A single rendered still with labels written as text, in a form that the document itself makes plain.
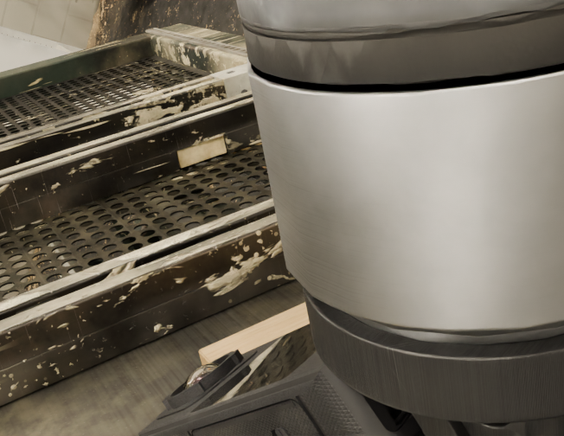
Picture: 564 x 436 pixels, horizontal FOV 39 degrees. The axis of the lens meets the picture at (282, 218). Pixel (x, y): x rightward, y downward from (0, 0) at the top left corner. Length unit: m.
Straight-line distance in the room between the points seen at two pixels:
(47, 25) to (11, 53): 1.48
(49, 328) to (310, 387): 0.59
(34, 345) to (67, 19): 5.12
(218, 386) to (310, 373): 0.07
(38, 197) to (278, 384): 0.99
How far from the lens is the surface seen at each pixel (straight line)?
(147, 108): 1.36
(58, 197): 1.16
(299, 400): 0.17
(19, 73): 2.05
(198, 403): 0.23
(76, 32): 5.82
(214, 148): 1.22
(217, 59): 1.75
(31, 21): 5.75
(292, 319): 0.72
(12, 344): 0.74
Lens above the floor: 1.64
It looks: 32 degrees down
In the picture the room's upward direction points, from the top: 79 degrees counter-clockwise
